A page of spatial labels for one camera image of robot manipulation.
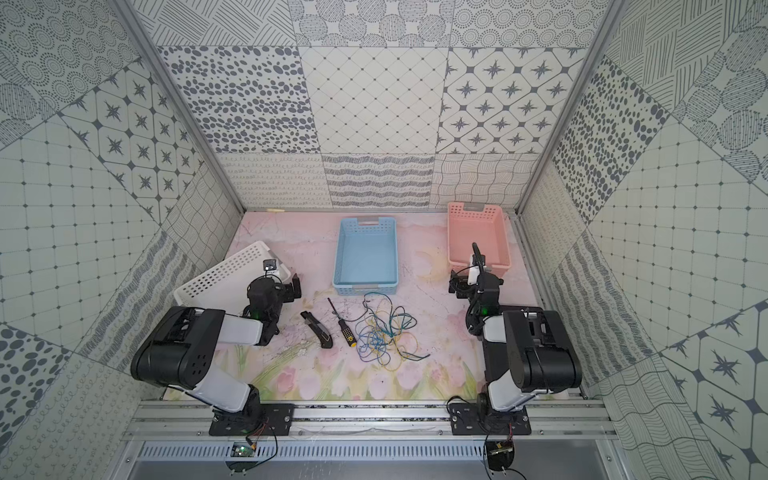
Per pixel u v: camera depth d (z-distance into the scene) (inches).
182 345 18.4
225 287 38.2
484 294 28.1
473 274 32.7
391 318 36.1
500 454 28.7
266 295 28.8
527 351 18.2
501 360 31.4
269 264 32.2
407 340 34.7
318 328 34.7
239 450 28.1
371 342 34.0
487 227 44.9
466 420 28.8
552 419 29.8
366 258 43.2
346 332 34.6
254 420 26.6
